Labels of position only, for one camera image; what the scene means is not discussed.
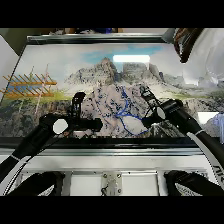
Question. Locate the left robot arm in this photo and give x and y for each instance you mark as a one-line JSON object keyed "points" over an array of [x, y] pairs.
{"points": [[31, 141]]}

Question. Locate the pale blue garment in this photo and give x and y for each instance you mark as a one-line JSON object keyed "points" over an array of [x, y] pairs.
{"points": [[216, 125]]}

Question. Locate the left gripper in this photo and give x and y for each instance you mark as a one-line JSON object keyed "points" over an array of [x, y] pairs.
{"points": [[86, 124]]}

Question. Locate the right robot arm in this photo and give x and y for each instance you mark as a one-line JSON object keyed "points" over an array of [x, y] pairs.
{"points": [[186, 123]]}

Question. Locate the white bag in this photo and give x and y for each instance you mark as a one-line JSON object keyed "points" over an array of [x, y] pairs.
{"points": [[213, 50]]}

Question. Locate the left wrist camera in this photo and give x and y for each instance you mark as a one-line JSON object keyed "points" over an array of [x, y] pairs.
{"points": [[77, 103]]}

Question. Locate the wooden rack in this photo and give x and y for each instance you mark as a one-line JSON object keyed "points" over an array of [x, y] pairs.
{"points": [[30, 83]]}

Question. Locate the white blue-printed shirt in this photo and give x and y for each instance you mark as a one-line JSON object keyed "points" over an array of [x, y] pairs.
{"points": [[106, 110]]}

